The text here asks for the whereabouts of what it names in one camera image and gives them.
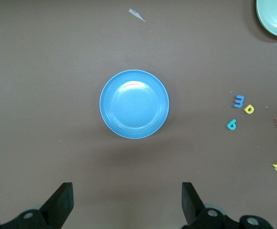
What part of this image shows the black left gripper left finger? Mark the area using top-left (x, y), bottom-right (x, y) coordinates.
top-left (0, 182), bottom-right (74, 229)

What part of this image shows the teal foam letter g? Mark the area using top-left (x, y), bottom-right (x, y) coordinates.
top-left (226, 119), bottom-right (237, 131)

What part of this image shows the pale green plate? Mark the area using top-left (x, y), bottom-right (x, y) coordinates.
top-left (256, 0), bottom-right (277, 39)

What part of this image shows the yellow foam letter a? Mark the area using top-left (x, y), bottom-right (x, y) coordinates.
top-left (243, 104), bottom-right (256, 115)

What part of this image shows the small white paper scrap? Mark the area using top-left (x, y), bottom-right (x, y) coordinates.
top-left (128, 8), bottom-right (146, 22)

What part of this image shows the blue plate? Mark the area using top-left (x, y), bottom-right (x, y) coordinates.
top-left (99, 69), bottom-right (170, 140)

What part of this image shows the brown table cover mat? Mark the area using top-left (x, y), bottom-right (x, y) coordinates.
top-left (0, 0), bottom-right (277, 229)

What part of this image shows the blue foam letter m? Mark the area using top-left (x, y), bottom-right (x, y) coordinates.
top-left (233, 95), bottom-right (246, 108)

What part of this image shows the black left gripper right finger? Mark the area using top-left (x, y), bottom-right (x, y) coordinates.
top-left (181, 182), bottom-right (272, 229)

